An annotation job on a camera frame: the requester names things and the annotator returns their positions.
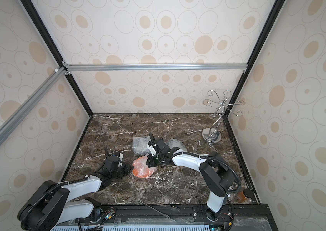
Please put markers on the bubble wrapped plate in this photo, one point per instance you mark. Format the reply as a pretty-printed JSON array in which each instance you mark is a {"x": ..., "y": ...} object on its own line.
[
  {"x": 176, "y": 143},
  {"x": 140, "y": 145}
]

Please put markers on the amber jar black lid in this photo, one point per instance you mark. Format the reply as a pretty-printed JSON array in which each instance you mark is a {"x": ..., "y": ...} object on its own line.
[{"x": 244, "y": 195}]

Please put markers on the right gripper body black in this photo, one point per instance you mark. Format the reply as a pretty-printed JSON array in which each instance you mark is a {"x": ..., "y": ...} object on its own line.
[{"x": 157, "y": 145}]

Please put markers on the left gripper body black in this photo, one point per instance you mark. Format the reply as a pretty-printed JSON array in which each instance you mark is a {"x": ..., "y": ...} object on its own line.
[{"x": 121, "y": 172}]

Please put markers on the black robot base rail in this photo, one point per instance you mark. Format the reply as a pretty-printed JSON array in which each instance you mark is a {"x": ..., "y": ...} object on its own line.
[{"x": 172, "y": 218}]

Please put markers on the bubble wrapped plate right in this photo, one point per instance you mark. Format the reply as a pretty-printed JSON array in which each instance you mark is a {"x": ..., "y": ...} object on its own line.
[{"x": 176, "y": 143}]

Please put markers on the bubble wrapped plate left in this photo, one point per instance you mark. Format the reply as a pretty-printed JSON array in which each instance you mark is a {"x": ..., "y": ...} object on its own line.
[{"x": 140, "y": 145}]

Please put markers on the bubble wrap around orange plate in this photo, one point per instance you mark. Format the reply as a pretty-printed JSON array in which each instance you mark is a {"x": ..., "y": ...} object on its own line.
[{"x": 142, "y": 169}]

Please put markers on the horizontal aluminium rail back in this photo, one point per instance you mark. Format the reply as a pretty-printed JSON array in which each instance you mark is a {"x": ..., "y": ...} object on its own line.
[{"x": 155, "y": 67}]

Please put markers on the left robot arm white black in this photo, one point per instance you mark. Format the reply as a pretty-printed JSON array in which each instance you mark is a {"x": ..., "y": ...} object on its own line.
[{"x": 53, "y": 203}]

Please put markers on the diagonal aluminium rail left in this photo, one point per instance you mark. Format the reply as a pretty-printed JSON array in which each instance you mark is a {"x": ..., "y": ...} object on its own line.
[{"x": 15, "y": 119}]

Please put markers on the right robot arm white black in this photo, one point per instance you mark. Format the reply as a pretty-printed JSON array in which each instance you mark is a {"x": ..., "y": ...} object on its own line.
[{"x": 221, "y": 179}]

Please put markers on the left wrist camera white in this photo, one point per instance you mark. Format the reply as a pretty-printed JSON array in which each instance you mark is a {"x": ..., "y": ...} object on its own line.
[{"x": 119, "y": 155}]

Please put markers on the chrome mug tree stand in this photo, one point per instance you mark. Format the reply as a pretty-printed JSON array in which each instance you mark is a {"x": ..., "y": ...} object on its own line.
[{"x": 212, "y": 134}]

